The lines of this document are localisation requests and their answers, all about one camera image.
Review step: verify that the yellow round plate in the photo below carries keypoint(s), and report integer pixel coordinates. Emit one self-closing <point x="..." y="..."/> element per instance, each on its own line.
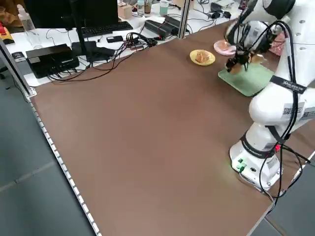
<point x="208" y="62"/>

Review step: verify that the green drinking cup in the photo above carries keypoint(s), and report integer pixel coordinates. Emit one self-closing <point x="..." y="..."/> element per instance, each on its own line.
<point x="164" y="8"/>

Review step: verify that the aluminium camera post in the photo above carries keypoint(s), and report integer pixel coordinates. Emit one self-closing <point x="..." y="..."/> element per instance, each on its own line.
<point x="183" y="19"/>

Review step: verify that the small clear bottle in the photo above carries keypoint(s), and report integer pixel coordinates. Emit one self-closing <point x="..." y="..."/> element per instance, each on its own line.
<point x="140" y="8"/>

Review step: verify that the black smartphone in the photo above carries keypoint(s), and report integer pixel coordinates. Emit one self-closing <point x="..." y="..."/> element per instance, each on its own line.
<point x="114" y="38"/>

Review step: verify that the green plastic tray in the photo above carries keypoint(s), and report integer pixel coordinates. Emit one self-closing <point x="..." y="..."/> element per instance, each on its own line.
<point x="248" y="81"/>

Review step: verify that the black monitor stand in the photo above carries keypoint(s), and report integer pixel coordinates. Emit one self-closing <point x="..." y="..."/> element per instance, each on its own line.
<point x="78" y="29"/>

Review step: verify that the black power adapter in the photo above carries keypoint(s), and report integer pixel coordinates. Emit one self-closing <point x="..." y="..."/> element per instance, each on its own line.
<point x="227" y="14"/>
<point x="216" y="6"/>

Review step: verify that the black computer monitor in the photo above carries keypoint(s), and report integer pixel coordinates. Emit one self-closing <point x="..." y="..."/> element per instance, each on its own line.
<point x="61" y="12"/>

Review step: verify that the white round plate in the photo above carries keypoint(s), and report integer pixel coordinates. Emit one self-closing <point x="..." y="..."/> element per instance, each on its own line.
<point x="222" y="51"/>

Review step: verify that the small grey device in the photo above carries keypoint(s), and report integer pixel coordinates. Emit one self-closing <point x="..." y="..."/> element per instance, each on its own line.
<point x="18" y="56"/>

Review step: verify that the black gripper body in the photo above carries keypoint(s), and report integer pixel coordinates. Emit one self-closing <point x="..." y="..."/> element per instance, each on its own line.
<point x="243" y="55"/>

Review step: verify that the clear plastic bottle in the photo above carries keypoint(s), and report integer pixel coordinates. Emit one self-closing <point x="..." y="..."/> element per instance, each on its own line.
<point x="28" y="27"/>

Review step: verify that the small cardboard box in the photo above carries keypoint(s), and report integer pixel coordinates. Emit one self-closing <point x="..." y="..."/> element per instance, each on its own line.
<point x="125" y="11"/>

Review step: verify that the black docking device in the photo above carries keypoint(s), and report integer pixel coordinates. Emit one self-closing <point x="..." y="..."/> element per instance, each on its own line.
<point x="101" y="52"/>

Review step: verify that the brown drink cup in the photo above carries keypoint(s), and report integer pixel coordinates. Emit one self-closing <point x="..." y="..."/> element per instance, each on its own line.
<point x="148" y="7"/>

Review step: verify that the aluminium side rail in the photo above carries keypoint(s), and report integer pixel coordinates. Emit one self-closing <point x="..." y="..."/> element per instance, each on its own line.
<point x="29" y="92"/>

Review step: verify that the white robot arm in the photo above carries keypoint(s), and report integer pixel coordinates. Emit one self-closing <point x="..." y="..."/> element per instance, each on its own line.
<point x="270" y="110"/>

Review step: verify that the black electronics box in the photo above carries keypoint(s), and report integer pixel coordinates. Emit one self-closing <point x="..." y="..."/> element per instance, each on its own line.
<point x="49" y="59"/>

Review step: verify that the brown bread pack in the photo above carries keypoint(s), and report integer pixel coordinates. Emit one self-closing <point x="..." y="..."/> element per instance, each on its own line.
<point x="236" y="69"/>
<point x="258" y="58"/>
<point x="224" y="44"/>
<point x="201" y="56"/>

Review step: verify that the red emergency stop button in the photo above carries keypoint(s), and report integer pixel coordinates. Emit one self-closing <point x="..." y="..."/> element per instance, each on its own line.
<point x="5" y="34"/>

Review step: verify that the small pink plastic basket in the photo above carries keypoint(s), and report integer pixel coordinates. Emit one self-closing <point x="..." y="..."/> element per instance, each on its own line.
<point x="278" y="46"/>

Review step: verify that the black power supply unit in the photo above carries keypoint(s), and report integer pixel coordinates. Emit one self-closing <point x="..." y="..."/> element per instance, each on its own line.
<point x="171" y="23"/>
<point x="155" y="25"/>

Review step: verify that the black keyboard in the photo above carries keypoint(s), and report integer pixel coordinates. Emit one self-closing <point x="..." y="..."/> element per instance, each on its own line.
<point x="105" y="29"/>

